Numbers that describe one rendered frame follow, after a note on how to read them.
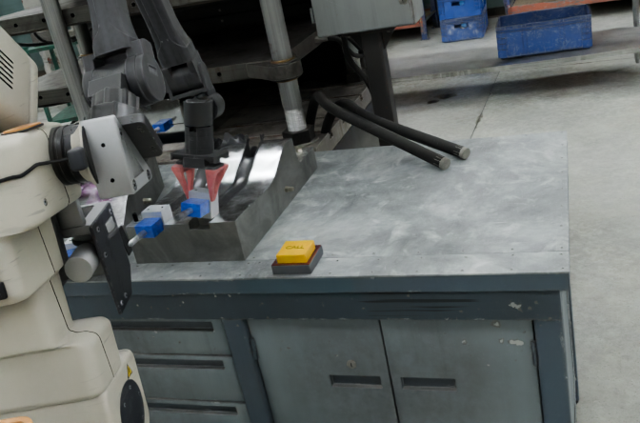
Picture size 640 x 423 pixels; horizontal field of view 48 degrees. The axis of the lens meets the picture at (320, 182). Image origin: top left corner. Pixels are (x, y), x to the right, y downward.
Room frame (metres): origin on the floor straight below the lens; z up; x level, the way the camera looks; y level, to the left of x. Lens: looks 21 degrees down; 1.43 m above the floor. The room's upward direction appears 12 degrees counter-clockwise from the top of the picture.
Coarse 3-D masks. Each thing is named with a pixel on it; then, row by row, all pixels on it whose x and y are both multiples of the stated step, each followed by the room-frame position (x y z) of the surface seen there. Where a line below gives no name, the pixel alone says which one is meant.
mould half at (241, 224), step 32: (224, 160) 1.64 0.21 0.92; (256, 160) 1.60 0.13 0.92; (288, 160) 1.62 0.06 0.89; (256, 192) 1.47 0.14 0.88; (288, 192) 1.58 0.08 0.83; (128, 224) 1.43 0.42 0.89; (224, 224) 1.33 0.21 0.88; (256, 224) 1.40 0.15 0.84; (160, 256) 1.39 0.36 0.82; (192, 256) 1.37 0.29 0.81; (224, 256) 1.34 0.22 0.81
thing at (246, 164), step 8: (224, 136) 1.72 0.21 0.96; (232, 136) 1.72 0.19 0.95; (240, 136) 1.70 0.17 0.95; (248, 136) 1.70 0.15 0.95; (216, 144) 1.73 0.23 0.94; (224, 144) 1.70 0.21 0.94; (232, 144) 1.71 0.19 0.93; (248, 144) 1.67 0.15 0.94; (248, 152) 1.66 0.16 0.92; (256, 152) 1.62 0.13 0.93; (240, 160) 1.62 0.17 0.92; (248, 160) 1.62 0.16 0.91; (240, 168) 1.60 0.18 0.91; (248, 168) 1.59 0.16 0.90; (200, 176) 1.63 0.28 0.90; (240, 176) 1.58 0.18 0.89; (248, 176) 1.56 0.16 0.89; (200, 184) 1.60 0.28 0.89; (232, 184) 1.55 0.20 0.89; (240, 184) 1.55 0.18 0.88; (224, 192) 1.51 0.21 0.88; (232, 192) 1.52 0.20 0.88; (176, 200) 1.52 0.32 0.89; (184, 200) 1.53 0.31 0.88; (224, 200) 1.48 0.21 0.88; (176, 208) 1.49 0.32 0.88
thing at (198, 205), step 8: (192, 192) 1.37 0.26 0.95; (200, 192) 1.37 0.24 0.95; (208, 192) 1.36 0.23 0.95; (192, 200) 1.35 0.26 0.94; (200, 200) 1.35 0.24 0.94; (208, 200) 1.35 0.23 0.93; (216, 200) 1.38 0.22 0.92; (184, 208) 1.33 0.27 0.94; (192, 208) 1.33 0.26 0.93; (200, 208) 1.32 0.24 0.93; (208, 208) 1.35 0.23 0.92; (216, 208) 1.38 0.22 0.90; (176, 216) 1.28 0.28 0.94; (184, 216) 1.29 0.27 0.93; (192, 216) 1.32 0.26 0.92; (200, 216) 1.32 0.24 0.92; (208, 216) 1.36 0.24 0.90
